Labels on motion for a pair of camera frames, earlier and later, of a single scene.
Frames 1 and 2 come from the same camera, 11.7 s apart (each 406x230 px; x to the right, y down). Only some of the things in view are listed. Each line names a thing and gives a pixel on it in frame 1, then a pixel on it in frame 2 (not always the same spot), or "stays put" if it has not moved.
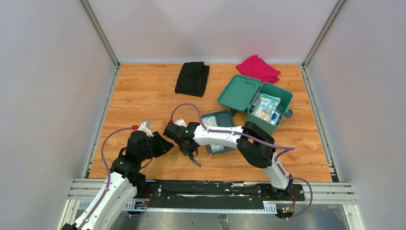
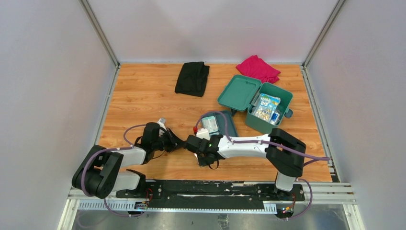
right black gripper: (186, 152) -> (203, 162)
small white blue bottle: (275, 118) stays put
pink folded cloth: (257, 68) stays put
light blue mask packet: (268, 104) stays put
